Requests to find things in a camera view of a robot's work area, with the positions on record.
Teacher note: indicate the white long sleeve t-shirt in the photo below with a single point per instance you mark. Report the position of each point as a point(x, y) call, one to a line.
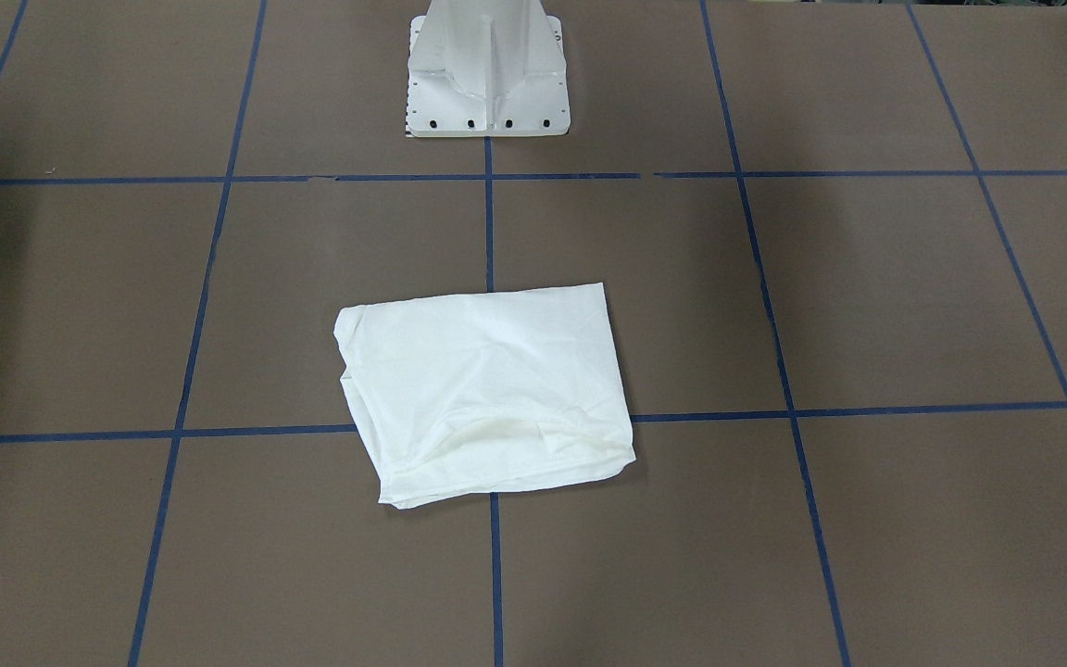
point(482, 393)

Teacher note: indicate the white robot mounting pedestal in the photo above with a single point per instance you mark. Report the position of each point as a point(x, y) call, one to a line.
point(487, 69)

